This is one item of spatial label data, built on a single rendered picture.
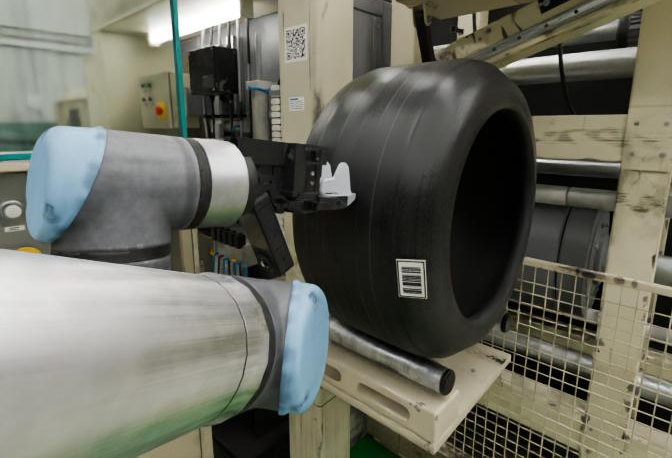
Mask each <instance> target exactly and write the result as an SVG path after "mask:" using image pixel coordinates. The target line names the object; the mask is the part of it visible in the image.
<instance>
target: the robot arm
mask: <svg viewBox="0 0 672 458"><path fill-rule="evenodd" d="M306 147H307V148H316V149H320V152H319V158H316V153H317V151H316V150H305V148H306ZM327 154H328V147H325V146H317V145H309V144H301V143H286V142H278V141H269V140H261V139H252V138H244V137H224V141H216V140H207V139H198V138H182V137H174V136H164V135H155V134H145V133H136V132H126V131H117V130H107V129H104V128H103V127H101V126H95V127H92V128H85V127H69V126H56V127H53V128H50V129H47V130H46V131H45V132H44V133H43V134H42V135H41V136H40V137H39V139H38V140H37V142H36V144H35V146H34V149H33V152H32V155H31V159H30V163H29V168H28V175H27V182H26V196H25V200H26V202H27V206H26V221H27V226H28V230H29V233H30V235H31V236H32V237H33V238H34V239H35V240H38V241H39V242H41V243H50V251H51V255H45V254H38V253H30V252H22V251H15V250H7V249H0V458H136V457H138V456H140V455H142V454H144V453H147V452H149V451H151V450H153V449H155V448H157V447H160V446H162V445H164V444H166V443H168V442H170V441H173V440H175V439H177V438H179V437H181V436H184V435H186V434H188V433H190V432H192V431H194V430H197V429H199V428H201V427H207V426H213V425H216V424H219V423H222V422H224V421H225V420H227V419H230V418H232V417H235V416H237V415H239V414H241V413H243V412H245V411H247V410H249V409H251V408H263V409H269V410H274V411H278V414H279V415H286V414H287V413H291V414H301V413H303V412H305V411H307V410H308V409H309V408H310V406H311V405H312V404H313V402H314V400H315V398H316V396H317V394H318V391H319V388H320V385H321V381H322V378H323V373H324V369H325V363H326V357H327V350H328V340H329V312H328V305H327V300H326V297H325V295H324V293H323V291H322V290H321V289H320V288H319V287H318V286H316V285H314V284H308V283H302V282H300V281H299V280H296V279H295V280H293V282H289V281H277V280H265V279H256V278H249V277H242V276H235V275H228V274H220V273H212V272H204V273H198V274H191V273H184V272H176V271H171V231H178V230H189V229H197V228H210V227H223V226H231V225H232V224H234V223H235V222H236V221H237V220H238V219H240V221H241V223H242V226H243V228H244V230H245V233H246V235H247V237H248V240H249V242H250V244H251V247H252V249H253V251H254V254H255V256H256V258H257V261H258V263H259V265H260V267H261V268H262V269H264V270H265V271H266V272H270V273H273V274H275V275H277V276H279V277H281V276H282V275H283V274H285V273H286V272H287V271H288V270H289V269H291V268H292V267H293V266H294V262H293V260H292V257H291V254H290V252H289V249H288V246H287V243H286V241H285V238H284V235H283V233H282V230H281V227H280V225H279V222H278V219H277V217H276V214H275V213H277V214H283V213H284V212H290V213H316V212H317V211H319V210H338V209H343V208H346V207H347V206H348V205H350V204H351V203H352V202H353V201H354V200H355V196H356V194H355V193H351V190H350V177H349V167H348V165H347V164H346V163H344V162H342V163H340V164H339V165H338V167H337V169H336V171H335V174H334V176H333V177H332V174H331V167H330V164H329V163H328V162H327ZM305 160H306V161H305ZM309 161H311V162H309Z"/></svg>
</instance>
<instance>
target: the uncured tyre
mask: <svg viewBox="0 0 672 458"><path fill-rule="evenodd" d="M306 144H309V145H317V146H325V147H328V154H327V162H328V163H329V164H330V167H331V174H332V177H333V176H334V174H335V171H336V169H337V167H338V165H339V164H340V163H342V162H344V163H346V164H347V165H348V167H349V177H350V190H351V193H355V194H356V196H355V200H354V201H353V202H352V203H351V204H350V205H348V206H347V207H346V208H343V209H338V210H319V211H317V212H316V213H292V223H293V237H294V245H295V251H296V256H297V260H298V263H299V267H300V270H301V273H302V275H303V278H304V280H305V282H306V283H308V284H314V285H316V286H318V287H319V288H320V289H321V290H322V291H323V293H324V295H325V297H326V300H327V305H328V312H329V313H330V314H331V315H332V316H333V317H334V318H336V319H337V320H338V321H340V322H342V323H344V324H346V325H348V326H350V327H353V328H355V329H357V330H359V331H362V332H364V333H366V334H368V335H371V336H373V337H375V338H378V339H380V340H382V341H384V342H387V343H389V344H391V345H394V346H396V347H398V348H400V349H403V350H405V351H407V352H410V353H412V354H414V355H417V356H423V357H432V358H446V357H450V356H452V355H454V354H456V353H459V352H461V351H463V350H465V349H467V348H469V347H471V346H473V345H475V344H477V343H478V342H480V341H481V340H482V339H483V338H485V337H486V336H487V334H488V333H489V332H490V331H491V330H492V329H493V327H494V326H495V324H496V323H497V321H498V320H499V318H500V317H501V315H502V313H503V311H504V309H505V308H506V306H507V304H508V301H509V299H510V297H511V295H512V292H513V290H514V287H515V285H516V282H517V279H518V277H519V274H520V270H521V267H522V264H523V261H524V257H525V253H526V249H527V245H528V241H529V236H530V231H531V225H532V219H533V213H534V205H535V195H536V181H537V152H536V139H535V132H534V126H533V121H532V116H531V113H530V109H529V106H528V104H527V101H526V99H525V97H524V95H523V93H522V92H521V90H520V89H519V88H518V87H517V85H515V84H514V83H513V82H512V81H511V80H510V79H509V78H508V77H507V76H506V75H505V74H504V73H503V72H502V71H501V70H500V69H498V68H497V67H496V66H495V65H493V64H491V63H489V62H485V61H480V60H475V59H469V58H457V59H449V60H441V61H432V62H424V63H416V64H408V65H399V66H391V67H383V68H379V69H375V70H373V71H370V72H368V73H366V74H364V75H362V76H360V77H358V78H356V79H354V80H353V81H351V82H349V83H348V84H347V85H345V86H344V87H343V88H342V89H341V90H339V91H338V92H337V93H336V94H335V95H334V97H333V98H332V99H331V100H330V101H329V102H328V104H327V105H326V106H325V108H324V109H323V111H322V112H321V114H320V115H319V117H318V119H317V120H316V122H315V124H314V126H313V128H312V130H311V132H310V134H309V137H308V139H307V142H306ZM396 259H409V260H425V264H426V283H427V299H421V298H408V297H399V291H398V279H397V266H396Z"/></svg>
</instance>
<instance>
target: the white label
mask: <svg viewBox="0 0 672 458"><path fill-rule="evenodd" d="M396 266H397V279H398V291H399V297H408V298H421V299H427V283H426V264H425V260H409V259H396Z"/></svg>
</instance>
